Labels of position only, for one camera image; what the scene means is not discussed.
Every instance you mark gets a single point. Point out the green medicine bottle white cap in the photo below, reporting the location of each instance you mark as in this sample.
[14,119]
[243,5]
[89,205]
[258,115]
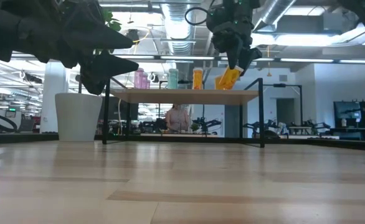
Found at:
[173,79]

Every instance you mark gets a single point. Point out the black background robot arm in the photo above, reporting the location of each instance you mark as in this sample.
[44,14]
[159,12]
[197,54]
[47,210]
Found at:
[265,126]
[205,124]
[153,126]

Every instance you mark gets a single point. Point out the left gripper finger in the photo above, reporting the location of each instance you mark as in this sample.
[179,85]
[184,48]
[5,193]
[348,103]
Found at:
[98,35]
[111,65]

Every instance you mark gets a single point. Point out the person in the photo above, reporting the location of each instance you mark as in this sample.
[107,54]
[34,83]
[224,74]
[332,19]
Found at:
[177,119]

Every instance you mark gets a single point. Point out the green exit sign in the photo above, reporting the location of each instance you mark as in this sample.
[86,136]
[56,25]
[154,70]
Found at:
[12,109]

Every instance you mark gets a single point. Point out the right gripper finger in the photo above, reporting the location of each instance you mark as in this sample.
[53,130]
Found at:
[234,51]
[249,57]

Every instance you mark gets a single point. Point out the wooden shelf black metal legs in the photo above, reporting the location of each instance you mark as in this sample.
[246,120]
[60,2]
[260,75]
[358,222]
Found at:
[185,97]

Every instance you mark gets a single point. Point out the black metal frame stand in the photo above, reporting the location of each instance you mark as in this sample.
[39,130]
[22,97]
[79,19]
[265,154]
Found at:
[282,85]
[167,82]

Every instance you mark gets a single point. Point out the silver slanted ceiling duct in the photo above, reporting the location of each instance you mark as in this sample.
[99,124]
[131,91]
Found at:
[274,12]

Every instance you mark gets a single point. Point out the black wall monitor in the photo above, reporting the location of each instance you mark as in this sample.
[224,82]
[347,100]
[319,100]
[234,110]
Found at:
[353,113]

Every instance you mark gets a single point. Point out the grey cylindrical plant pot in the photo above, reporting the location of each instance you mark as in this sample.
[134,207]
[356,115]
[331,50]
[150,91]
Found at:
[78,118]

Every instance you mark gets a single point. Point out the pink medicine bottle white cap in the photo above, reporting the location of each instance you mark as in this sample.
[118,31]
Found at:
[139,79]
[147,82]

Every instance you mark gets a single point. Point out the black aluminium table frame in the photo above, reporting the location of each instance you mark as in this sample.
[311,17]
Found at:
[341,143]

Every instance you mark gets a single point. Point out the silver round ceiling duct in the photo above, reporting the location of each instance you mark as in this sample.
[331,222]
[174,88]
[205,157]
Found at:
[177,28]

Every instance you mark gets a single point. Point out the grey door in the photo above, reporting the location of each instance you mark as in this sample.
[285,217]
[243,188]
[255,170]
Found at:
[285,110]

